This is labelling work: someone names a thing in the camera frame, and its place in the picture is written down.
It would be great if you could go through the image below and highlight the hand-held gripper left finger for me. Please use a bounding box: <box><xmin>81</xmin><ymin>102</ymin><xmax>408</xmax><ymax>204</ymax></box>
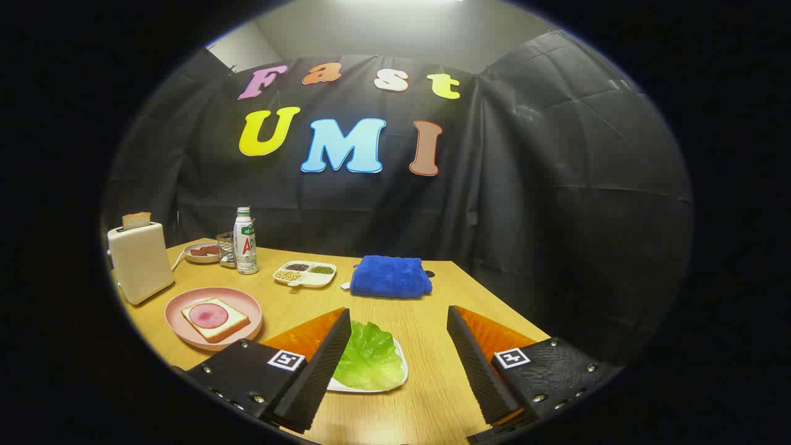
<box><xmin>183</xmin><ymin>307</ymin><xmax>352</xmax><ymax>434</ymax></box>

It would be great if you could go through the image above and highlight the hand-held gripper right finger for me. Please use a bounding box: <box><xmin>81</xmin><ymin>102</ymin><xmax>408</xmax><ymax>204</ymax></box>
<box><xmin>446</xmin><ymin>305</ymin><xmax>619</xmax><ymax>427</ymax></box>

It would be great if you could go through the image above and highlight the green lettuce leaf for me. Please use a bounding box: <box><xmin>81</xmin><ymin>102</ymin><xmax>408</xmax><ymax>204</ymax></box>
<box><xmin>334</xmin><ymin>320</ymin><xmax>405</xmax><ymax>391</ymax></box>

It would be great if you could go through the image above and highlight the white square plate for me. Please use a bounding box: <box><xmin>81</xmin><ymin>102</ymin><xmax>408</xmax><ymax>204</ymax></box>
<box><xmin>326</xmin><ymin>337</ymin><xmax>409</xmax><ymax>394</ymax></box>

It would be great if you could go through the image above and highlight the white divided dish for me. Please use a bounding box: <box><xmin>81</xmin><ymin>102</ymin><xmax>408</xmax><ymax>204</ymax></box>
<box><xmin>273</xmin><ymin>261</ymin><xmax>337</xmax><ymax>289</ymax></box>

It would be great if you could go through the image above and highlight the bread slice with ham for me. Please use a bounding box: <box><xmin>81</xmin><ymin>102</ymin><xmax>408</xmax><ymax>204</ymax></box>
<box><xmin>180</xmin><ymin>297</ymin><xmax>251</xmax><ymax>344</ymax></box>

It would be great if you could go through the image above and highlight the pink round plate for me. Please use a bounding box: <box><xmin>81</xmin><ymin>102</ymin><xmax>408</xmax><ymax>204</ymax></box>
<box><xmin>164</xmin><ymin>287</ymin><xmax>263</xmax><ymax>352</ymax></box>

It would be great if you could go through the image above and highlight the folded blue towel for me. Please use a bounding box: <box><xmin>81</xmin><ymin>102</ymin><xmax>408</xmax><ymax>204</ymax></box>
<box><xmin>341</xmin><ymin>255</ymin><xmax>433</xmax><ymax>300</ymax></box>

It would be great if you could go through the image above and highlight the pink ham slice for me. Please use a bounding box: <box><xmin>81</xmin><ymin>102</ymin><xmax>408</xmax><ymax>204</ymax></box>
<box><xmin>188</xmin><ymin>303</ymin><xmax>229</xmax><ymax>329</ymax></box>

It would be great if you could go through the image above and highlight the white plastic drink bottle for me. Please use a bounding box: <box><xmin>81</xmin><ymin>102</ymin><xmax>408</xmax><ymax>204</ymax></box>
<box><xmin>234</xmin><ymin>206</ymin><xmax>259</xmax><ymax>275</ymax></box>

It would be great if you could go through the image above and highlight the small white round plate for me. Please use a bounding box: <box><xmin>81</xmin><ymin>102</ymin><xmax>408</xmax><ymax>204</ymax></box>
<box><xmin>184</xmin><ymin>240</ymin><xmax>221</xmax><ymax>265</ymax></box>

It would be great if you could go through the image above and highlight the black backdrop cloth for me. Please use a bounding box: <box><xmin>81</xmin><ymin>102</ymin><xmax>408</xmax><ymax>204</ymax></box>
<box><xmin>102</xmin><ymin>31</ymin><xmax>696</xmax><ymax>365</ymax></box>

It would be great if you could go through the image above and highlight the cream toaster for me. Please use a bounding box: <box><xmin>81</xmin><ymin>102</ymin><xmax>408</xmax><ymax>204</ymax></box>
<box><xmin>107</xmin><ymin>221</ymin><xmax>175</xmax><ymax>306</ymax></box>

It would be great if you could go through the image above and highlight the metal wire holder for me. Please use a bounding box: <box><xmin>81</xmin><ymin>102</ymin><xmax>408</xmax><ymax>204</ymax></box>
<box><xmin>216</xmin><ymin>231</ymin><xmax>239</xmax><ymax>268</ymax></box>

